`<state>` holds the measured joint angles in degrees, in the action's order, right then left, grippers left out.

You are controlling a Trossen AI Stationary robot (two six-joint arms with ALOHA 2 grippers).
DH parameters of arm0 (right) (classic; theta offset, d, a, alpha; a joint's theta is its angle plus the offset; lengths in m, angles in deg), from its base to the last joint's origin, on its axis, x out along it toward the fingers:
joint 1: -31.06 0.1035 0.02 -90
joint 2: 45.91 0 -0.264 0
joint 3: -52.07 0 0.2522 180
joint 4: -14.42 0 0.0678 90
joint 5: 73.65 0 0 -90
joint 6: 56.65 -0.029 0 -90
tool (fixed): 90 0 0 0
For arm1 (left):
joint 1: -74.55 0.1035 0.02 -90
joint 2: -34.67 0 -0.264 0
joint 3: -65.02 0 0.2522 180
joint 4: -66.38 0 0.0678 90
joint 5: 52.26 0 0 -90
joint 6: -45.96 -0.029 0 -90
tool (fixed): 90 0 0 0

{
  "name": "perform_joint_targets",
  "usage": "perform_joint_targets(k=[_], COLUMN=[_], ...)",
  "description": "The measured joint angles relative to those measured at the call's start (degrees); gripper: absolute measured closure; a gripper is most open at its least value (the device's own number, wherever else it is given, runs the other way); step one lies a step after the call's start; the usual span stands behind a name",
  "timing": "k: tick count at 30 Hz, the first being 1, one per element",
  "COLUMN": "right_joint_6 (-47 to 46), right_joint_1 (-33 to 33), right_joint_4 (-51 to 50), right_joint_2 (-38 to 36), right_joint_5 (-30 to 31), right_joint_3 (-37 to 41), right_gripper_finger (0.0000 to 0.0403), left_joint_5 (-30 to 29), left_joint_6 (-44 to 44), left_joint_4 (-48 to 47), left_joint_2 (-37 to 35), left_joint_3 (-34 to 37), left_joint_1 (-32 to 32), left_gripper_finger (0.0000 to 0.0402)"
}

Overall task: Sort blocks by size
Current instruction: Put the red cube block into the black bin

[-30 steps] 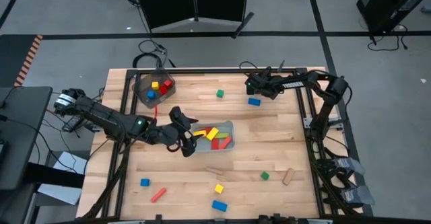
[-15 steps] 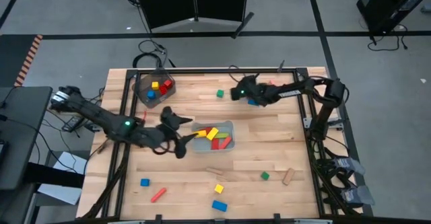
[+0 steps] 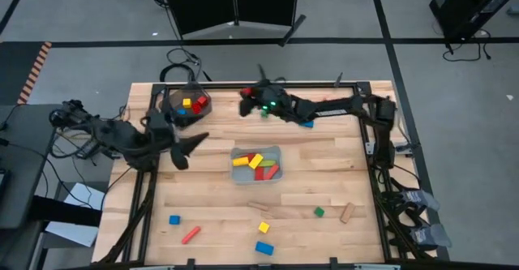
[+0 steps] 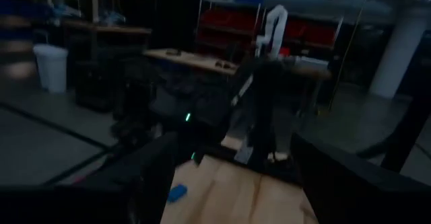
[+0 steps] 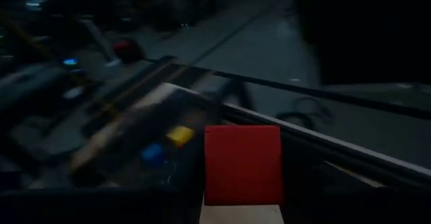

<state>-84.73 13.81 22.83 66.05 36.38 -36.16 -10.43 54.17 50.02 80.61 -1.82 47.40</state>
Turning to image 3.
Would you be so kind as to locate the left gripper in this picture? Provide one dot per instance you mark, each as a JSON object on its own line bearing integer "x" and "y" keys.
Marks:
{"x": 160, "y": 128}

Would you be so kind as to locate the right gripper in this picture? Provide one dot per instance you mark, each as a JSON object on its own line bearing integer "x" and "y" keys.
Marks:
{"x": 261, "y": 97}

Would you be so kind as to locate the red cube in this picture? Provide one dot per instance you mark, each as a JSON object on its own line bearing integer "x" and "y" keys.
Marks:
{"x": 196, "y": 108}
{"x": 202, "y": 100}
{"x": 246, "y": 92}

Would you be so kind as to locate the blue cube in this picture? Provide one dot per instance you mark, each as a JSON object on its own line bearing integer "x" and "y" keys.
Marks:
{"x": 174, "y": 219}
{"x": 181, "y": 111}

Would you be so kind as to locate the yellow cube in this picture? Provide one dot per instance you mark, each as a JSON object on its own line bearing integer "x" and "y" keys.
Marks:
{"x": 187, "y": 102}
{"x": 264, "y": 227}

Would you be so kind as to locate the yellow long block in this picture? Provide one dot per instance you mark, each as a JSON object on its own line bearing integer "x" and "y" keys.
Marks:
{"x": 240, "y": 161}

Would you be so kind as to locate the red rectangular block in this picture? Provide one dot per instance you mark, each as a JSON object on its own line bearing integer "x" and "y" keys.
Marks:
{"x": 259, "y": 174}
{"x": 250, "y": 156}
{"x": 271, "y": 172}

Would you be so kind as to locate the lime green block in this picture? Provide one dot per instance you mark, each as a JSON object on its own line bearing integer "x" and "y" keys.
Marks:
{"x": 269, "y": 163}

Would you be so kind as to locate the orange-red long block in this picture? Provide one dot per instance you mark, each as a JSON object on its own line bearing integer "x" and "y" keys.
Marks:
{"x": 191, "y": 234}

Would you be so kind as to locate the plain wooden block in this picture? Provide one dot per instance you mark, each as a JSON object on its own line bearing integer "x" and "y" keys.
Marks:
{"x": 258, "y": 206}
{"x": 347, "y": 212}

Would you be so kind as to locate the blue rectangular block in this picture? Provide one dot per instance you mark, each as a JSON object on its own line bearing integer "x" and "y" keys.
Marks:
{"x": 309, "y": 124}
{"x": 264, "y": 248}

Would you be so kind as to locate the green cube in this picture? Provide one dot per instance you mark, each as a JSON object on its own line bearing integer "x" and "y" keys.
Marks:
{"x": 264, "y": 114}
{"x": 319, "y": 211}

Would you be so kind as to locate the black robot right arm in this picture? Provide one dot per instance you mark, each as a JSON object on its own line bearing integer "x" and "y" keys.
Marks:
{"x": 332, "y": 110}

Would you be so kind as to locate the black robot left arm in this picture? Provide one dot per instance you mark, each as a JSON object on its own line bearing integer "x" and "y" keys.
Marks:
{"x": 121, "y": 138}

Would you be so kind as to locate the dark grey translucent bin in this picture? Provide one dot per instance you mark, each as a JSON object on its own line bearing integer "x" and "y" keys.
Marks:
{"x": 190, "y": 120}

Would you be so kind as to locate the white rectangular plastic bin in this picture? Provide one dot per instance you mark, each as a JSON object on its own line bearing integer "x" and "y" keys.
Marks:
{"x": 243, "y": 176}

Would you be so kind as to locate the black partition foot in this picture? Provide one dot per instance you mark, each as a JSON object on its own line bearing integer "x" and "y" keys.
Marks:
{"x": 292, "y": 30}

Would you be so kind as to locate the black power adapter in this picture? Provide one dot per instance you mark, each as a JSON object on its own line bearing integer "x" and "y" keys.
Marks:
{"x": 87, "y": 151}

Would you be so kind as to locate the black partition panel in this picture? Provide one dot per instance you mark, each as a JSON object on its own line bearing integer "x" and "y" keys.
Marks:
{"x": 198, "y": 2}
{"x": 267, "y": 0}

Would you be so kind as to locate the white board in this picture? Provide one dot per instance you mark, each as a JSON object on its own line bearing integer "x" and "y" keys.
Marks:
{"x": 77, "y": 229}

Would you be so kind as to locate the black desk leg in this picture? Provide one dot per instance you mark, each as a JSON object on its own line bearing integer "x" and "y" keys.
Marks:
{"x": 65, "y": 211}

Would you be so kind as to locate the dark grey desk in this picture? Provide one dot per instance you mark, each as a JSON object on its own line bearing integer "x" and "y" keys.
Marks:
{"x": 24, "y": 164}

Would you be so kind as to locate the striped hazard tape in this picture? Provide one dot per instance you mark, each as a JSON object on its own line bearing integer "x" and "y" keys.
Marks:
{"x": 34, "y": 72}

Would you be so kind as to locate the black equipment cart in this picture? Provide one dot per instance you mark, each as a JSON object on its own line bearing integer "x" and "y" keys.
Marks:
{"x": 472, "y": 6}

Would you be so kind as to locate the black aluminium frame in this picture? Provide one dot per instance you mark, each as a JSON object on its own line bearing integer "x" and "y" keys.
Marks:
{"x": 223, "y": 85}

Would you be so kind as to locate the silver partition post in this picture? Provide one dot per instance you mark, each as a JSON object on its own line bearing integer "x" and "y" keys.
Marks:
{"x": 234, "y": 0}

